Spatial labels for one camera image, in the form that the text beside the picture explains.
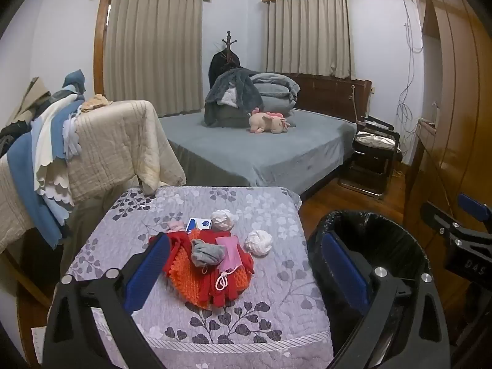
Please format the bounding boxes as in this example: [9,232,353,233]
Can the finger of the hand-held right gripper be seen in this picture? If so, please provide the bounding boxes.
[457,193,492,221]
[420,202,462,239]

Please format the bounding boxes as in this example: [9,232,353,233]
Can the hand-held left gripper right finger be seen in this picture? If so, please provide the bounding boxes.
[321,231,452,369]

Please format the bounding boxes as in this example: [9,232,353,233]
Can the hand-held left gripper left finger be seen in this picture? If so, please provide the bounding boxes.
[42,232,172,369]

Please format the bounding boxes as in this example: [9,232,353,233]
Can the orange foam net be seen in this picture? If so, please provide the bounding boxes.
[165,228,247,310]

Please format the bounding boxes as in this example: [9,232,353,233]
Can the red mesh bag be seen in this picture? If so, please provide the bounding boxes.
[149,228,255,308]

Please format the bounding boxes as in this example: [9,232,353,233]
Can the black-lined trash bin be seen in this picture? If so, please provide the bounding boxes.
[305,209,439,369]

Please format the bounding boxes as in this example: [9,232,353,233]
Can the grey cloth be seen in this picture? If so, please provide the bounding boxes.
[191,238,227,268]

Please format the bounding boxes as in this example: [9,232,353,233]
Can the pink face mask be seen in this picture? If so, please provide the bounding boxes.
[214,236,244,292]

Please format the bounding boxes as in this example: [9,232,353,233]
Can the white paper ball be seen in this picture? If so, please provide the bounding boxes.
[245,230,273,256]

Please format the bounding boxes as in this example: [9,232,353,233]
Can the white and blue box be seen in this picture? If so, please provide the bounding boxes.
[185,218,213,233]

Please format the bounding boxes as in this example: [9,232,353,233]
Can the dark olive cloth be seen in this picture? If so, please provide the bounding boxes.
[61,194,124,277]

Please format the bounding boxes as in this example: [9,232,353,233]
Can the black metal chair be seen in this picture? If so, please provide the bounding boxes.
[338,115,403,200]

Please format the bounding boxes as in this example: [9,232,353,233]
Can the greyish crumpled tissue ball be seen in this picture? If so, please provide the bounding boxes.
[211,209,235,233]

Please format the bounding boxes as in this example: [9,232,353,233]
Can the white chair cushion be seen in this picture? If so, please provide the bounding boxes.
[355,131,396,149]

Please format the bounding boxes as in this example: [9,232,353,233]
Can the wooden wardrobe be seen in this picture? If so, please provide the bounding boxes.
[403,0,492,241]

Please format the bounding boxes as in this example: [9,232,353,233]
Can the beige quilted blanket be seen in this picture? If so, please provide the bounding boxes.
[0,100,187,254]

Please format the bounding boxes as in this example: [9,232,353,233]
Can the white scalloped cloth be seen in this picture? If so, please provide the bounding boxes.
[33,102,83,210]

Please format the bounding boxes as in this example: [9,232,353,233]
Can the blue cloth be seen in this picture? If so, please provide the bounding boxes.
[7,92,83,250]

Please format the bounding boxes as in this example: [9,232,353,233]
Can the bed with grey sheet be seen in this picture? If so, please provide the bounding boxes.
[157,72,373,200]

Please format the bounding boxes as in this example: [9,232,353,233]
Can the pink plush toy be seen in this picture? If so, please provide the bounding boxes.
[248,108,292,135]

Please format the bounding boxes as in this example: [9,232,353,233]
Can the peach cloth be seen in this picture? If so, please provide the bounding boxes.
[81,94,113,114]

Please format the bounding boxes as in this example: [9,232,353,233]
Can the dark grey pillow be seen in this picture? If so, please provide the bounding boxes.
[215,104,266,128]

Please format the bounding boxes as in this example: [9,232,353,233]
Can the folded grey duvet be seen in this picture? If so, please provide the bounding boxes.
[252,72,301,113]

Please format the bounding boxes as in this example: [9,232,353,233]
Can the dark grey fluffy blanket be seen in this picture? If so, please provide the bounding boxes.
[204,67,264,125]

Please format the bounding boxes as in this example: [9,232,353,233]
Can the grey-blue cloth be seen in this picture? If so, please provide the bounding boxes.
[62,69,87,95]

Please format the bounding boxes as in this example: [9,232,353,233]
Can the tan cloth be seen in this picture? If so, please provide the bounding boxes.
[8,77,51,125]

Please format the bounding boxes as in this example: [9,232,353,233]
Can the wide beige curtain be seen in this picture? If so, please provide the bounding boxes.
[105,0,204,118]

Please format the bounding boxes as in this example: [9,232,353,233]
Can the wooden coat rack with jacket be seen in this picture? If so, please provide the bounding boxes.
[209,30,241,89]

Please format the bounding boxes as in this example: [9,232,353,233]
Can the narrow beige curtain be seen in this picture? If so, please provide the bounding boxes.
[267,0,352,79]

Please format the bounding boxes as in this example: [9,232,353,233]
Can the white hanging cables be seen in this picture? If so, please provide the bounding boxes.
[396,0,424,136]

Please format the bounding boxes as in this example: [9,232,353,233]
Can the wooden window frame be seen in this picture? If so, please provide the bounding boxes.
[94,0,113,98]

